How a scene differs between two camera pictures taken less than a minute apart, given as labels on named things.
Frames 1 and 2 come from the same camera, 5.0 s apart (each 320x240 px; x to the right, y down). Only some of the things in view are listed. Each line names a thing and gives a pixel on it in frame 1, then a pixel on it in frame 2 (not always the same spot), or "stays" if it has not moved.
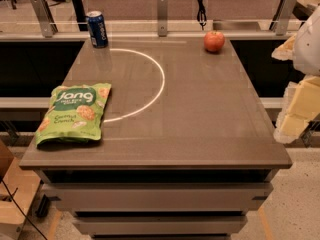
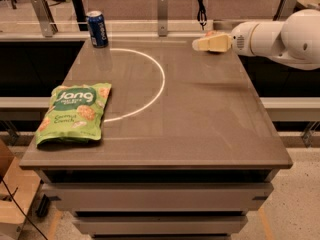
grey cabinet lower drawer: x=161 y=225 stays
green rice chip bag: x=76 y=111 stays
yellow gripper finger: x=300 y=106 → x=239 y=40
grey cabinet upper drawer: x=160 y=197 stays
